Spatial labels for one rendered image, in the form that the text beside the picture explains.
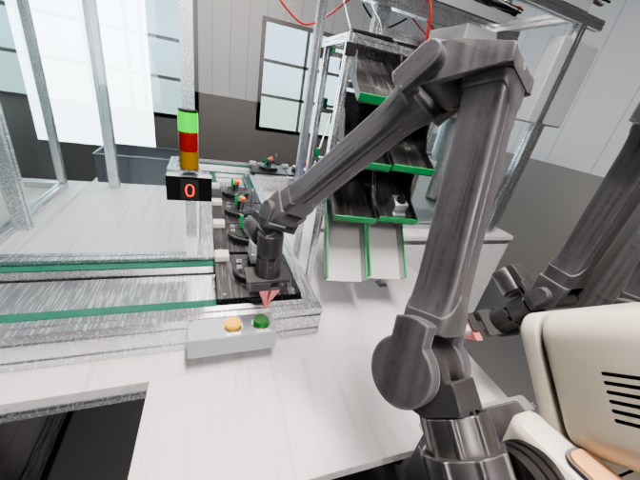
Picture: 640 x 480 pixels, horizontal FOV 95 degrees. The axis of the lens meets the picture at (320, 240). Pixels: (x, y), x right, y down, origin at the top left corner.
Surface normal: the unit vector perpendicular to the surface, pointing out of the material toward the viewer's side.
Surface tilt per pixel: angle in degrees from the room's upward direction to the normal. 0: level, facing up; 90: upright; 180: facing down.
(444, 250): 70
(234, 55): 90
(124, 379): 0
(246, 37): 90
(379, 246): 45
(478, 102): 81
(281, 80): 90
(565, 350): 90
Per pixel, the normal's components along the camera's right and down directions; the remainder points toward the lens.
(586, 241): -0.92, 0.02
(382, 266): 0.23, -0.30
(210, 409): 0.17, -0.88
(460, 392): 0.67, -0.38
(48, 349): 0.33, 0.47
